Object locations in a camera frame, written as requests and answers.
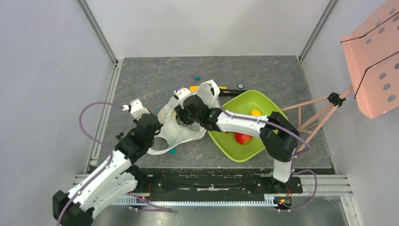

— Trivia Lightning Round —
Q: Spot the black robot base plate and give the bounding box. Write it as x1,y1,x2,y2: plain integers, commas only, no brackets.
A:
135,168,303,194

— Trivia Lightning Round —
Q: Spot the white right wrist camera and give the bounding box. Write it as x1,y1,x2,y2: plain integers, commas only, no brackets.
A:
174,88,192,101

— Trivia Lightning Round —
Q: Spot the teal block near base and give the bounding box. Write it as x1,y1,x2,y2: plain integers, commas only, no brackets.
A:
168,148,176,154

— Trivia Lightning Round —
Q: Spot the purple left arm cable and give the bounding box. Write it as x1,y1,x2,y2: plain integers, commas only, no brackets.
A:
56,101,130,226

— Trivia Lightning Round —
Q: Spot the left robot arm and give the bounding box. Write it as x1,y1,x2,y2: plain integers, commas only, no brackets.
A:
52,113,162,226

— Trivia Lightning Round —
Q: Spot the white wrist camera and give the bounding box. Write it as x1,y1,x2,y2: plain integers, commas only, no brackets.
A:
174,88,192,101
122,98,151,120

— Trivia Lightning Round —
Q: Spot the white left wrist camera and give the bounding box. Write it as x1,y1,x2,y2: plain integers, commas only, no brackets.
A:
122,98,151,120

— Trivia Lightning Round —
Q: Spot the yellow fake lemon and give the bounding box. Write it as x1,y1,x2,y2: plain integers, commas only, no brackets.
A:
250,109,262,116

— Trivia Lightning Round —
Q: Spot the red yellow fake peach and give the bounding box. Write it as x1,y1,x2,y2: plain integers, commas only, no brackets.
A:
234,133,252,145

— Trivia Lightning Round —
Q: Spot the pink music stand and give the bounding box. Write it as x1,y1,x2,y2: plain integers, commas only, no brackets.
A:
284,0,399,142

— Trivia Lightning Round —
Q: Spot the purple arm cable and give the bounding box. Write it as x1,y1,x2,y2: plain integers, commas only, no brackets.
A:
174,74,319,213
56,101,130,226

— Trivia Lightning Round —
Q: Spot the white plastic bag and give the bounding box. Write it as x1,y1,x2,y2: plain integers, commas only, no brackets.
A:
147,80,220,155

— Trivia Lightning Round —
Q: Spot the yellow oval toy piece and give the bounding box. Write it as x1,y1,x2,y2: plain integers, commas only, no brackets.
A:
189,86,199,92

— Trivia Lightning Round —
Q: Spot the black marker pen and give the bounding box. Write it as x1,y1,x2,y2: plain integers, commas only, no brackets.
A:
219,89,246,97

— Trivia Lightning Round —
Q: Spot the green plastic tray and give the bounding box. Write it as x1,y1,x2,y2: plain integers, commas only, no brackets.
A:
208,90,286,162

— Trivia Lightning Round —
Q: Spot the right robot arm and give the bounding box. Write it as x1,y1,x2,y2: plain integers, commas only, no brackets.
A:
174,94,300,192

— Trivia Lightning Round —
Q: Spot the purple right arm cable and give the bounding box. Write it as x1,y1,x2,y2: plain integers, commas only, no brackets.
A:
174,74,319,213

